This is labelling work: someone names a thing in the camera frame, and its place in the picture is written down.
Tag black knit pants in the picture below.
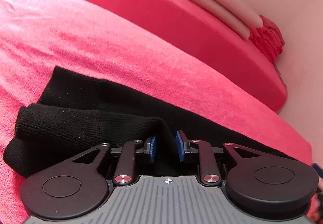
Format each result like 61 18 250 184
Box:
3 67 284 178

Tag red crumpled blanket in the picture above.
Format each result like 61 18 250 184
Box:
249 15 285 63

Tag near bed pink blanket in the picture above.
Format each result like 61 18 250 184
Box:
0 0 314 224

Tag lower beige folded pillow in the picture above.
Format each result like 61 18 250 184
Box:
190 0 250 40

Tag far bed red sheet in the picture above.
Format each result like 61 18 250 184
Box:
39 0 289 114

